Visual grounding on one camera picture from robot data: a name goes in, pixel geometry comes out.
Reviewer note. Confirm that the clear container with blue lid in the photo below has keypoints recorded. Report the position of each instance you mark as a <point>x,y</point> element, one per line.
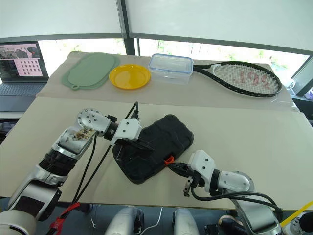
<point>170,69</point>

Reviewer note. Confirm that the yellow strip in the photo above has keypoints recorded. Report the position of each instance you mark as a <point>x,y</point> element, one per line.
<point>297,212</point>

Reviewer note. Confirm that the black plastic tool case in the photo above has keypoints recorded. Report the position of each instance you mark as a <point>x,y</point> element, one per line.
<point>168,139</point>

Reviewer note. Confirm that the dark shoe with white sole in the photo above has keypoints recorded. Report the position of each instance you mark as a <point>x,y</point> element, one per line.
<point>228,220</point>

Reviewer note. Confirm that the open grey laptop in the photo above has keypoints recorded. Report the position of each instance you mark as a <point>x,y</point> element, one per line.
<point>19,90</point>

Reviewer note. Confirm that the orange case latch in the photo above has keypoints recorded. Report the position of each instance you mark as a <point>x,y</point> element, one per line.
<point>169,160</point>

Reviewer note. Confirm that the green silicone mat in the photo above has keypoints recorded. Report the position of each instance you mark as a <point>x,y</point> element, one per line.
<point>89,72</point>

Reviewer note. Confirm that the small black floor object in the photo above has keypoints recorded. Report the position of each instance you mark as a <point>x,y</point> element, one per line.
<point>212,229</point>

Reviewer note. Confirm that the beige table cover sheet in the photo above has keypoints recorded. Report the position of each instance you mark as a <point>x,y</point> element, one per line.
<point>171,93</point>
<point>232,137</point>

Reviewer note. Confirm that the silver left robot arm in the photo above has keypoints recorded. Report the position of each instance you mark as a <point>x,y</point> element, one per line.
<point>31,186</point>

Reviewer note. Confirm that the black tennis racket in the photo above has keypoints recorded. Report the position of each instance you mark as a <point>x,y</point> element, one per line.
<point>275,74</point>

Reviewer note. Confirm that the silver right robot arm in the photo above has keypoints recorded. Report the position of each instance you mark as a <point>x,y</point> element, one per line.
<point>254,215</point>

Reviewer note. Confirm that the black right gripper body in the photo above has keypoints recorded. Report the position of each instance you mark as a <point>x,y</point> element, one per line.
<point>195,181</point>

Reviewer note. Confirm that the red tape wrap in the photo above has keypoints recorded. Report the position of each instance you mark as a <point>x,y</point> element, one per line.
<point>62,218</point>

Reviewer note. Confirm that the dark framed glass panel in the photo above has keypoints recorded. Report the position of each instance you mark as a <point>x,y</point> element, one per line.
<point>304,78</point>

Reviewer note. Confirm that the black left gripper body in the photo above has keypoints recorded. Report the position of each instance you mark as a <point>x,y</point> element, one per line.
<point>127,142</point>

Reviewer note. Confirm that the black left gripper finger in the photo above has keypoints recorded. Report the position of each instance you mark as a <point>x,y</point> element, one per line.
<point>144,145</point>

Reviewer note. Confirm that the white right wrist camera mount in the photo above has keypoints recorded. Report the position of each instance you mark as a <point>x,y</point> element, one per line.
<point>201,162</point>

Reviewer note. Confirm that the yellow plastic plate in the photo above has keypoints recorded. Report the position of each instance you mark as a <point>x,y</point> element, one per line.
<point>129,77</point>

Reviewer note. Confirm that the silver rounded shape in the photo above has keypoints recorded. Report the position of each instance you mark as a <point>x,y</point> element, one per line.
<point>184,222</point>
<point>122,221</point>

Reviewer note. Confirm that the black and white shoe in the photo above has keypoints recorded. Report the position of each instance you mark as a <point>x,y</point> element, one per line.
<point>299,222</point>

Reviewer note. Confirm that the dark window frame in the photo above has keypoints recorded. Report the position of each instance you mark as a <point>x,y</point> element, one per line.
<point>128,24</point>

